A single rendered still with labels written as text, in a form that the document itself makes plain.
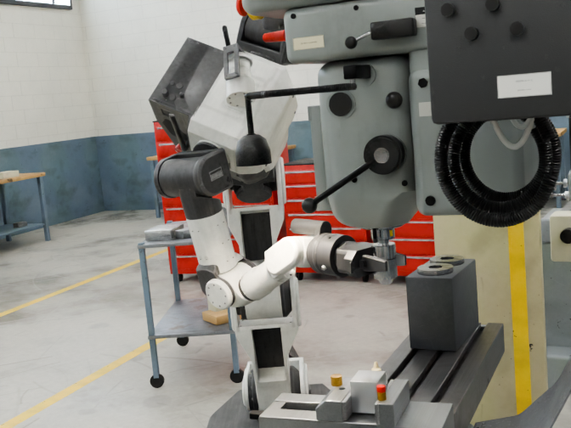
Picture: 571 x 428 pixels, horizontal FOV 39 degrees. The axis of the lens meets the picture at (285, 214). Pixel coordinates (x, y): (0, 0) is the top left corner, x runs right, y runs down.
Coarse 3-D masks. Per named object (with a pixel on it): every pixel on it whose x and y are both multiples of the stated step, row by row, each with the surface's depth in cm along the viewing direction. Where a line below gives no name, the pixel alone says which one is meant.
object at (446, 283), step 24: (432, 264) 206; (456, 264) 208; (408, 288) 201; (432, 288) 198; (456, 288) 199; (408, 312) 202; (432, 312) 199; (456, 312) 198; (432, 336) 200; (456, 336) 198
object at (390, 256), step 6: (372, 252) 159; (378, 252) 157; (384, 252) 157; (390, 252) 157; (384, 258) 157; (390, 258) 157; (396, 258) 159; (390, 264) 157; (396, 264) 158; (390, 270) 157; (396, 270) 158; (378, 276) 158; (384, 276) 157; (390, 276) 158; (396, 276) 158
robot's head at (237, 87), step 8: (232, 56) 183; (240, 56) 183; (248, 56) 184; (232, 64) 183; (240, 64) 182; (248, 64) 184; (232, 72) 181; (240, 72) 181; (248, 72) 182; (232, 80) 180; (240, 80) 180; (248, 80) 180; (232, 88) 179; (240, 88) 179; (248, 88) 179; (232, 96) 180; (240, 96) 180; (232, 104) 183; (240, 104) 184
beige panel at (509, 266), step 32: (448, 224) 329; (480, 224) 323; (480, 256) 326; (512, 256) 320; (480, 288) 328; (512, 288) 322; (480, 320) 330; (512, 320) 324; (544, 320) 322; (512, 352) 327; (544, 352) 322; (512, 384) 329; (544, 384) 324; (480, 416) 337
